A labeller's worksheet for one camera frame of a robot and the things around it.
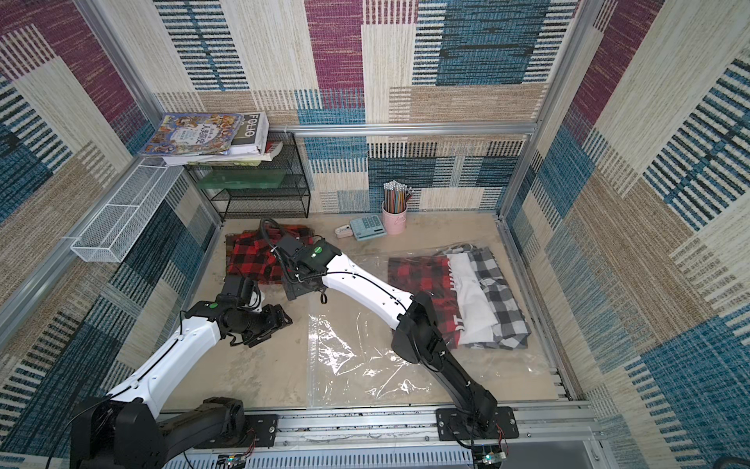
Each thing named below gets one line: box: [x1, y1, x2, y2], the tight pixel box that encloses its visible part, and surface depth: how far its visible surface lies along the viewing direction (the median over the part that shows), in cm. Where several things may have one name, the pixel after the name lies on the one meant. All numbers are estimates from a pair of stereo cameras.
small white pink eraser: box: [333, 224, 353, 239], surface depth 114 cm
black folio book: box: [162, 111, 270, 167], surface depth 83 cm
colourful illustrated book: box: [138, 113, 244, 156], surface depth 83 cm
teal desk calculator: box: [349, 214, 388, 242], surface depth 117 cm
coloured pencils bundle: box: [382, 179, 415, 214], surface depth 110 cm
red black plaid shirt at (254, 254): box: [224, 223, 314, 284], surface depth 104 cm
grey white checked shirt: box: [443, 244, 533, 351], surface depth 92 cm
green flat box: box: [197, 169, 288, 189], surface depth 101 cm
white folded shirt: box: [446, 252, 500, 344], surface depth 93 cm
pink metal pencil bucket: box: [380, 200, 409, 236], surface depth 111 cm
